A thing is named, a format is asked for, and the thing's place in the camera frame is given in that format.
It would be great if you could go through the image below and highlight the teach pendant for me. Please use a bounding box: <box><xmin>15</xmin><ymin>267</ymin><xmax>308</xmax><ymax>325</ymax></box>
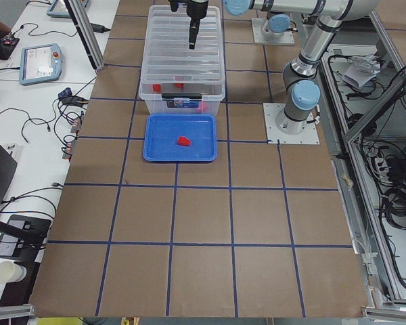
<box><xmin>46</xmin><ymin>0</ymin><xmax>92</xmax><ymax>18</ymax></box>
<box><xmin>19</xmin><ymin>43</ymin><xmax>62</xmax><ymax>85</ymax></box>

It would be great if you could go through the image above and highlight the aluminium frame post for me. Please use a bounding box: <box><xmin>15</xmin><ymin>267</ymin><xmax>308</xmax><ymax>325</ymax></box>
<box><xmin>64</xmin><ymin>0</ymin><xmax>105</xmax><ymax>71</ymax></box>

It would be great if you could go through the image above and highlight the white paper cup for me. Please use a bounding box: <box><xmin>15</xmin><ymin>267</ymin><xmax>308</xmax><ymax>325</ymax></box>
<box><xmin>0</xmin><ymin>261</ymin><xmax>27</xmax><ymax>284</ymax></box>

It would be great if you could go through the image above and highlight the black power adapter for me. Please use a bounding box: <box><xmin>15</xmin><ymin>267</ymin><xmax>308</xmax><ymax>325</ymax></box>
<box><xmin>91</xmin><ymin>23</ymin><xmax>110</xmax><ymax>33</ymax></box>

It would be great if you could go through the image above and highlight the teach pendant far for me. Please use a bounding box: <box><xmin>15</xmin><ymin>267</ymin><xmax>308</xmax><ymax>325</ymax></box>
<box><xmin>46</xmin><ymin>0</ymin><xmax>92</xmax><ymax>18</ymax></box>

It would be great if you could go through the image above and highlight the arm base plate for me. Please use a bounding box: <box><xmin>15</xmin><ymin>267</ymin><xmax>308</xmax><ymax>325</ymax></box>
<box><xmin>251</xmin><ymin>18</ymin><xmax>295</xmax><ymax>46</ymax></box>
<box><xmin>263</xmin><ymin>103</ymin><xmax>320</xmax><ymax>145</ymax></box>

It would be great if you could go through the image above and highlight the black box latch handle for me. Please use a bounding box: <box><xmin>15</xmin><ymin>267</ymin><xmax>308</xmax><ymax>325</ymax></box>
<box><xmin>161</xmin><ymin>93</ymin><xmax>202</xmax><ymax>100</ymax></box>

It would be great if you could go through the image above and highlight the blue plastic tray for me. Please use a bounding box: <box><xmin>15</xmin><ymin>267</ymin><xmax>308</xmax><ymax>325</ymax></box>
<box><xmin>143</xmin><ymin>114</ymin><xmax>217</xmax><ymax>163</ymax></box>

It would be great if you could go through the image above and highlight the teach pendant near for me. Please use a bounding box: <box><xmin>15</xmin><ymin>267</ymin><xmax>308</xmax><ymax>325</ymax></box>
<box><xmin>19</xmin><ymin>43</ymin><xmax>62</xmax><ymax>85</ymax></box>

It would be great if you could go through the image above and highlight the clear plastic storage box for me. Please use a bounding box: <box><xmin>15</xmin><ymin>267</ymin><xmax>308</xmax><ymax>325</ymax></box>
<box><xmin>139</xmin><ymin>5</ymin><xmax>225</xmax><ymax>115</ymax></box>

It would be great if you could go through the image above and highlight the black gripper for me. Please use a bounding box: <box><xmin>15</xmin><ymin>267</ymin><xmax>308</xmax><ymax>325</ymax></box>
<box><xmin>186</xmin><ymin>0</ymin><xmax>208</xmax><ymax>49</ymax></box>

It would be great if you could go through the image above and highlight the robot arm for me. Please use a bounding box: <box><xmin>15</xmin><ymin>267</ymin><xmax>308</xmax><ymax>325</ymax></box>
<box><xmin>263</xmin><ymin>12</ymin><xmax>298</xmax><ymax>45</ymax></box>
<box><xmin>224</xmin><ymin>1</ymin><xmax>378</xmax><ymax>135</ymax></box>

